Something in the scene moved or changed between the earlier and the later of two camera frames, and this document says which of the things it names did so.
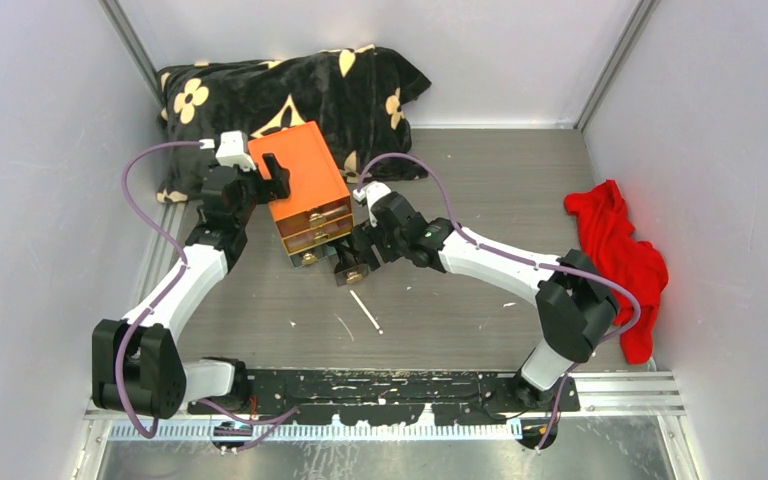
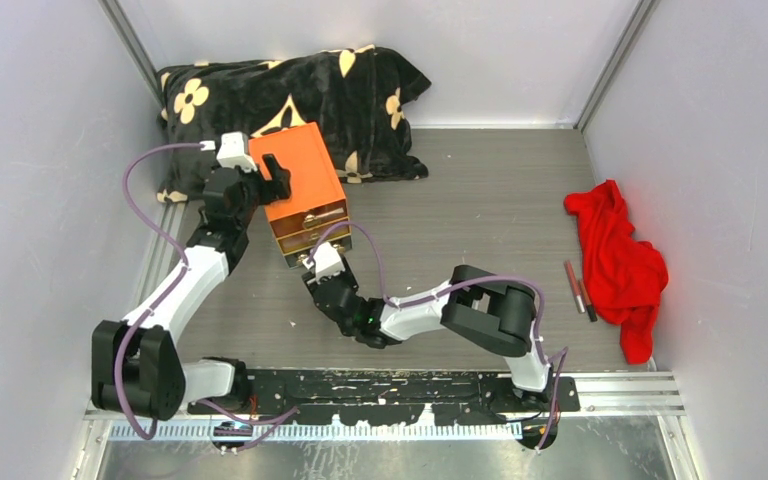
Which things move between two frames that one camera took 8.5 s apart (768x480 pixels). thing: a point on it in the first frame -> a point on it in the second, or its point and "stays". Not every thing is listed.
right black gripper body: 390,246 -> 346,279
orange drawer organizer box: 318,209 stays
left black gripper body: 253,191 stays
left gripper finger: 278,186 stays
